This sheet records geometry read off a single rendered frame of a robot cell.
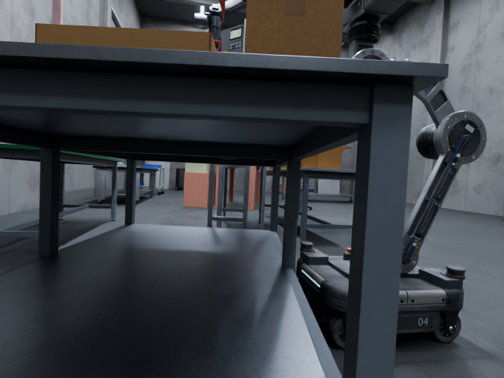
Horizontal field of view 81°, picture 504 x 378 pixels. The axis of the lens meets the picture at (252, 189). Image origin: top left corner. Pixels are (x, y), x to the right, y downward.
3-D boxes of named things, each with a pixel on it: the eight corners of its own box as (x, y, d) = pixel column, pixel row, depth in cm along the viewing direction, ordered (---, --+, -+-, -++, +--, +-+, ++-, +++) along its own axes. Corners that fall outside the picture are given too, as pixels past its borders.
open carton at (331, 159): (292, 168, 339) (294, 135, 338) (331, 170, 354) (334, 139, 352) (310, 167, 299) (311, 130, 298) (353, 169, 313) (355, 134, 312)
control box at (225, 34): (229, 70, 176) (231, 37, 176) (253, 64, 167) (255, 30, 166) (218, 64, 168) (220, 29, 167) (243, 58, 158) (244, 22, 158)
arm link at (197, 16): (219, 4, 144) (217, 22, 151) (194, 1, 141) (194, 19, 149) (219, 17, 137) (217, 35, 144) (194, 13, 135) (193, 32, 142)
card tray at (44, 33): (122, 101, 74) (122, 85, 74) (226, 106, 74) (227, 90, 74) (34, 50, 44) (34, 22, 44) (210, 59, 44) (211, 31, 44)
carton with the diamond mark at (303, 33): (244, 121, 104) (248, 43, 103) (313, 125, 104) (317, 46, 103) (241, 99, 74) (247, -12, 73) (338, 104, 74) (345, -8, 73)
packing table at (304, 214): (255, 214, 515) (257, 169, 511) (299, 216, 530) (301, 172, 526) (298, 244, 299) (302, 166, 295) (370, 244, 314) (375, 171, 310)
